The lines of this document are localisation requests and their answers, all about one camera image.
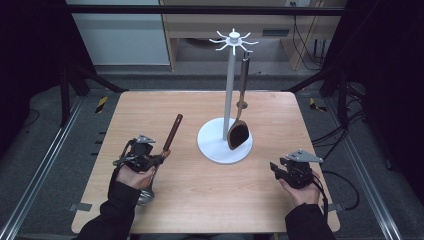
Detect black floor cables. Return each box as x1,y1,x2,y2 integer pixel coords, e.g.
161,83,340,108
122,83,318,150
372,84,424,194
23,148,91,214
310,82,367,162

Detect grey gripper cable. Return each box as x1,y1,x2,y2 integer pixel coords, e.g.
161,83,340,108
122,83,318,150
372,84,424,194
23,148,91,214
112,139,135,168

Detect aluminium floor rail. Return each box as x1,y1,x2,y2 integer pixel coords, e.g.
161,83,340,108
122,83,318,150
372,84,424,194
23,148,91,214
0,95,85,240
323,95,405,240

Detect white utensil rack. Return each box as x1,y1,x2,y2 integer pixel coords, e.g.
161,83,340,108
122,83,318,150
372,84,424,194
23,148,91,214
196,28,260,165

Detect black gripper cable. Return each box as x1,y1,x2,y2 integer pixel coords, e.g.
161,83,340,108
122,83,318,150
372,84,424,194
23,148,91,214
311,170,361,224

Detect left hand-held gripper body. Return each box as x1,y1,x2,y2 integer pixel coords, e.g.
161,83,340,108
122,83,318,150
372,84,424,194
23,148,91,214
114,133,158,174

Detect black crossbar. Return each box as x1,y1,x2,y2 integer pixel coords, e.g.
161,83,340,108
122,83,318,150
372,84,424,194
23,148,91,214
65,4,348,17

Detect white panel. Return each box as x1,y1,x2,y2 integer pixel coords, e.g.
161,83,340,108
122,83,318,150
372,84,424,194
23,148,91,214
65,0,171,66

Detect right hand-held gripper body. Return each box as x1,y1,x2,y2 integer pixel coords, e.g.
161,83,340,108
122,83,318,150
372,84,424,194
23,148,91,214
279,148,325,190

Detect black hanging cables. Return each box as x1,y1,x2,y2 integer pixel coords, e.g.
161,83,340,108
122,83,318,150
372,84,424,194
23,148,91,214
291,14,327,72

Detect black metal stand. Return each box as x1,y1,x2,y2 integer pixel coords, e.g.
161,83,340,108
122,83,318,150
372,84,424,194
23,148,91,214
285,65,350,128
59,62,128,128

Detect grey table bracket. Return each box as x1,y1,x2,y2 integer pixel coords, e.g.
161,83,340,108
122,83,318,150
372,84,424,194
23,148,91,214
321,202,346,213
67,202,93,213

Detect metal-handled black spatula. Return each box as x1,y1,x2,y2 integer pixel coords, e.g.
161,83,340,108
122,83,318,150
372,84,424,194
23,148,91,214
226,49,252,151

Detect person's right hand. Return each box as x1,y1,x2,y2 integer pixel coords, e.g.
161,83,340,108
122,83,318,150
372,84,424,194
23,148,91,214
278,170,323,208

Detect person's left hand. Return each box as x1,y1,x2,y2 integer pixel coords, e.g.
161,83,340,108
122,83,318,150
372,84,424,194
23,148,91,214
115,164,157,191

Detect brown-handled metal ladle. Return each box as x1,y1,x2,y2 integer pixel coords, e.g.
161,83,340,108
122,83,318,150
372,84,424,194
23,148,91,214
136,113,184,206

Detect yellow-black floor tape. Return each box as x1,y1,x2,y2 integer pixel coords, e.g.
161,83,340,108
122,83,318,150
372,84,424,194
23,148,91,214
308,97,328,113
95,96,109,114

